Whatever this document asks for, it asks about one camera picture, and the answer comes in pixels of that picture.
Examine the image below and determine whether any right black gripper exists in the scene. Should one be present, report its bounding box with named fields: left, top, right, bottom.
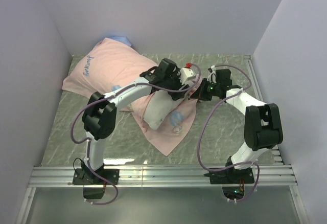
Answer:
left=191, top=78, right=221, bottom=101

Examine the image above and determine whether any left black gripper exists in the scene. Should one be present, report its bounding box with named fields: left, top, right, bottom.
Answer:
left=163, top=69, right=190, bottom=100

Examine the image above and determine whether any white pillow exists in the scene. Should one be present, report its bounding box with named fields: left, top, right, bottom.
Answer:
left=143, top=91, right=185, bottom=130

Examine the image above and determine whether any pink cartoon pillowcase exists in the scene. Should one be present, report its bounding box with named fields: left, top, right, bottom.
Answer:
left=62, top=38, right=197, bottom=156

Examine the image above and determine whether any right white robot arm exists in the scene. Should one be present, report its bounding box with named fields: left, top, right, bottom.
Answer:
left=191, top=65, right=283, bottom=183

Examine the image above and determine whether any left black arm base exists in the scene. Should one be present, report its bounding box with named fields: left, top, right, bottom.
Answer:
left=72, top=158, right=120, bottom=203

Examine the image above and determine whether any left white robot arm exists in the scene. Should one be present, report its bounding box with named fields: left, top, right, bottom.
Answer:
left=82, top=58, right=196, bottom=184

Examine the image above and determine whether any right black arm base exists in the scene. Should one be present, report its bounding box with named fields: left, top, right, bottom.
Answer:
left=204, top=168, right=259, bottom=203

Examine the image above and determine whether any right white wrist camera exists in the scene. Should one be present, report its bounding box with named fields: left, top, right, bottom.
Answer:
left=207, top=65, right=217, bottom=83

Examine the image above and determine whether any side aluminium rail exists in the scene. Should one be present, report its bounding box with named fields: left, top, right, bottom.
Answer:
left=244, top=55, right=283, bottom=162

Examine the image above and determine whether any aluminium mounting rail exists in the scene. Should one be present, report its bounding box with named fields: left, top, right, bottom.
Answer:
left=28, top=165, right=297, bottom=188

